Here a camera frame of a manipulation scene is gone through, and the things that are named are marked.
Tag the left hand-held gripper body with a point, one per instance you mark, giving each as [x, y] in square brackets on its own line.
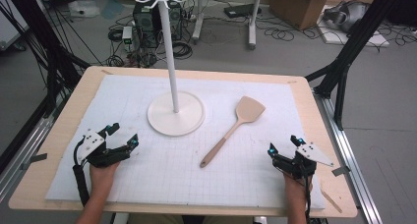
[95, 150]

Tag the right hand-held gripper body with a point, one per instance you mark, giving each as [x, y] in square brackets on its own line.
[303, 161]

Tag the beige spatula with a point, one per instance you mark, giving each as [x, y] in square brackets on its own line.
[247, 111]

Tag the white utensil rack stand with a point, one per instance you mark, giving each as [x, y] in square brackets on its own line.
[175, 116]

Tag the person's right hand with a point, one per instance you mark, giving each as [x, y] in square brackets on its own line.
[296, 188]

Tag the person's left hand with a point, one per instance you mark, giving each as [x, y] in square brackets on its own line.
[102, 178]

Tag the wooden table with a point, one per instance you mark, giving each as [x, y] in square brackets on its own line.
[327, 125]

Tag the grey tape piece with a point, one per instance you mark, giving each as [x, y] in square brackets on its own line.
[36, 159]
[341, 171]

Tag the thin wooden stick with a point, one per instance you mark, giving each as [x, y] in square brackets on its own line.
[331, 201]

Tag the white grid mat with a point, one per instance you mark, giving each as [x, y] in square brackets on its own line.
[183, 171]

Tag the person's legs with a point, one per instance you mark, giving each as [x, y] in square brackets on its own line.
[170, 220]

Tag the small white device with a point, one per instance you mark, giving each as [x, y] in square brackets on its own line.
[127, 34]

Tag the white foam board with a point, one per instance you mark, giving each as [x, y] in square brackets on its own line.
[331, 37]

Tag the black computer tower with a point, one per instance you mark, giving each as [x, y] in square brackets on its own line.
[147, 24]

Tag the white stand leg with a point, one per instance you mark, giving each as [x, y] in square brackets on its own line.
[252, 27]
[197, 24]

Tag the clear plastic bag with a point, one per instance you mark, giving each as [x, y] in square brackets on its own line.
[83, 8]

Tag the grey bag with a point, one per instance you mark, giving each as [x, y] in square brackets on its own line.
[347, 16]

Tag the cardboard box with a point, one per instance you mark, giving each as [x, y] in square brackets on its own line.
[298, 6]

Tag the flat black box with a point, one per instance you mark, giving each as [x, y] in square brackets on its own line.
[241, 10]

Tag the aluminium rail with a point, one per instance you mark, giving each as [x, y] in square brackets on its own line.
[354, 171]
[23, 158]

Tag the black metal frame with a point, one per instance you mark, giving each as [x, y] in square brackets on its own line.
[52, 60]
[350, 50]

